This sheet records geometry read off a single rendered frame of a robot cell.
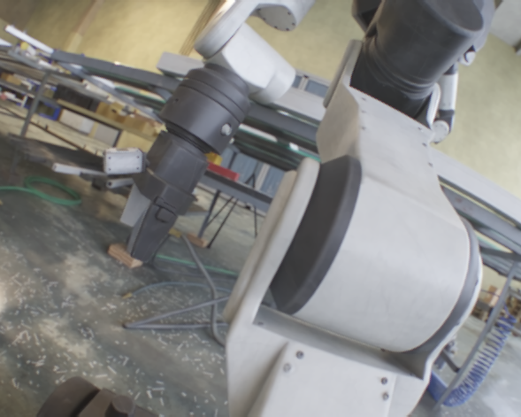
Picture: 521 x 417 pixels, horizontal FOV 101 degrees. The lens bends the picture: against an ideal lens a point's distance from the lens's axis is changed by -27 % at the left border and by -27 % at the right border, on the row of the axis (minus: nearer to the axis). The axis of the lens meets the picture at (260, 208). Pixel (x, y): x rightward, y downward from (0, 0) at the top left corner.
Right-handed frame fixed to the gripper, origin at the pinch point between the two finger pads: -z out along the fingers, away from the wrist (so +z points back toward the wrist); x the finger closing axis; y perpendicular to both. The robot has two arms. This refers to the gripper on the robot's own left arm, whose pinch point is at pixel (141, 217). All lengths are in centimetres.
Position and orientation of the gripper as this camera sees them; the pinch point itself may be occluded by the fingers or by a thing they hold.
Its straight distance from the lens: 36.0
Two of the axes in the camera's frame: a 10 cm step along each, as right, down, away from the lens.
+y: -6.9, -4.2, -5.9
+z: 5.1, -8.6, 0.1
